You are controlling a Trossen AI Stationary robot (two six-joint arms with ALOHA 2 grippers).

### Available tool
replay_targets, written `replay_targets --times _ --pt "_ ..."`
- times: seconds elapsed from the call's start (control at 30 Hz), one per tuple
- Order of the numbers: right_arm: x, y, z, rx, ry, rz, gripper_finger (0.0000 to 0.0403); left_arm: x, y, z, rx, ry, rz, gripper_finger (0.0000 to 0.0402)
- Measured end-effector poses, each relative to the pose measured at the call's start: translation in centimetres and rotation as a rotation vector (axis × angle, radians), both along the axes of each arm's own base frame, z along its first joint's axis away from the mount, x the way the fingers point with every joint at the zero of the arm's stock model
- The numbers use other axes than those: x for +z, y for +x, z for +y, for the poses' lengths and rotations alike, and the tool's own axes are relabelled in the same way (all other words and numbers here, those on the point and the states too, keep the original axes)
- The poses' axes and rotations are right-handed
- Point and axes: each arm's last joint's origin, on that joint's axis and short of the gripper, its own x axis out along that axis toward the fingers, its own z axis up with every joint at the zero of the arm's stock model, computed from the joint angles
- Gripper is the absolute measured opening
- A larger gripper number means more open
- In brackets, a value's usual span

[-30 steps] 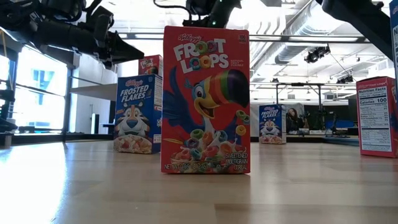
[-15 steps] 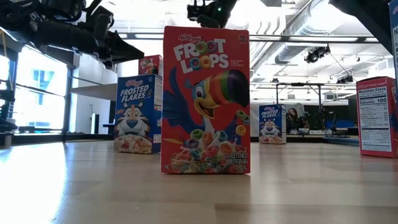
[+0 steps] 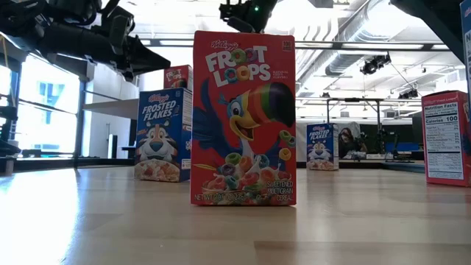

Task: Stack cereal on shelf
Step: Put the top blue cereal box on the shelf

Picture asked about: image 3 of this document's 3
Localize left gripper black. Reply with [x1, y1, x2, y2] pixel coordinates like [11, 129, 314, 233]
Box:
[85, 0, 171, 83]

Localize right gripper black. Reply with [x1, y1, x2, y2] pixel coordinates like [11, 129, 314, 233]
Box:
[219, 0, 279, 34]

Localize red Froot Loops cereal box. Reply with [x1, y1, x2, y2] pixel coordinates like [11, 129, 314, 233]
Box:
[421, 90, 471, 188]
[190, 30, 297, 206]
[163, 64, 194, 91]

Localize blue Frosted Flakes cereal box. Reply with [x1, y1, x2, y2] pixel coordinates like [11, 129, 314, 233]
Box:
[306, 122, 340, 172]
[459, 0, 471, 95]
[134, 87, 194, 183]

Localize black overhead beam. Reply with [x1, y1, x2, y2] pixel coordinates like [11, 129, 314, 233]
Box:
[139, 38, 461, 52]

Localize large black spotlight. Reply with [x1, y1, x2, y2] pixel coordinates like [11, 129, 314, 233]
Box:
[359, 53, 392, 77]

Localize white hanging sheet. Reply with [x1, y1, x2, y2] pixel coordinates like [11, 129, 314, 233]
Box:
[296, 121, 308, 162]

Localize person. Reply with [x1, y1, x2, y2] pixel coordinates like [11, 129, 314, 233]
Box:
[338, 127, 369, 160]

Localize small black spotlight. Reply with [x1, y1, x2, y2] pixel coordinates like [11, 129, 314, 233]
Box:
[397, 88, 419, 100]

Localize blue table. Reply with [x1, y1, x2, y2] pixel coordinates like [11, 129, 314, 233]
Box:
[384, 142, 420, 152]

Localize black monitor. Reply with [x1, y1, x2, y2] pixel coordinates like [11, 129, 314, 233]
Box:
[411, 116, 423, 145]

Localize wooden shelf with black frame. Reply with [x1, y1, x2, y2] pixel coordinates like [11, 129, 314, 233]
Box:
[74, 79, 140, 167]

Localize silver air duct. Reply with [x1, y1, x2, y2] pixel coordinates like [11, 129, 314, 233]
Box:
[323, 0, 420, 77]

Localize black metal gantry frame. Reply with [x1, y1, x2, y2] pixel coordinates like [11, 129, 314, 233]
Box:
[325, 96, 383, 163]

